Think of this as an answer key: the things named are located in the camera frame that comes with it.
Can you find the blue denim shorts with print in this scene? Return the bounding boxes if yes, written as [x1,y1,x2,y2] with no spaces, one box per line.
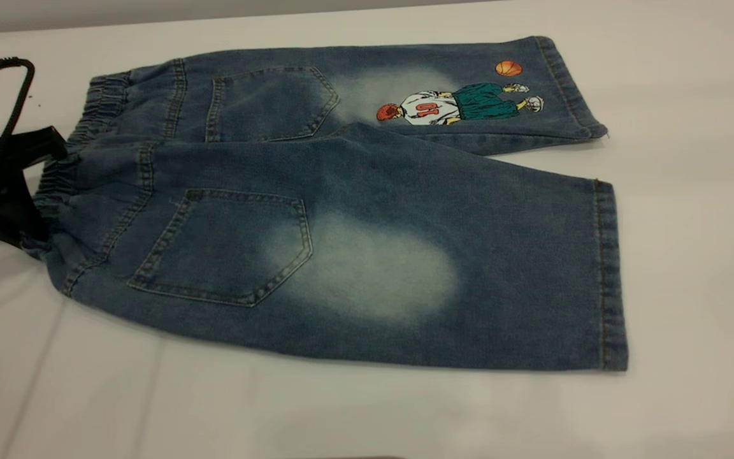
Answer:
[21,36,629,372]

